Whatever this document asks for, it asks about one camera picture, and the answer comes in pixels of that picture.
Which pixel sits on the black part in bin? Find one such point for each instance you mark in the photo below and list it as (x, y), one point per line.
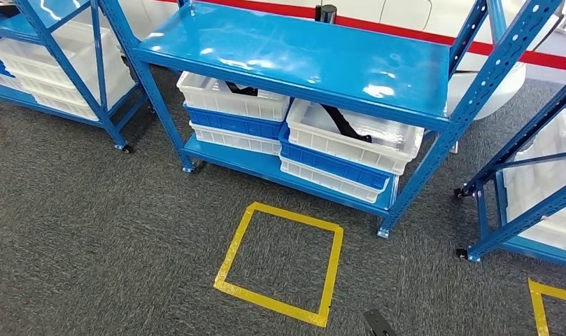
(241, 88)
(343, 125)

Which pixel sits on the blue metal shelf rack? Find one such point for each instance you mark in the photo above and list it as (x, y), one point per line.
(310, 60)
(112, 132)
(523, 221)

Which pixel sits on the white car body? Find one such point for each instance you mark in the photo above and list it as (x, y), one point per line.
(403, 14)

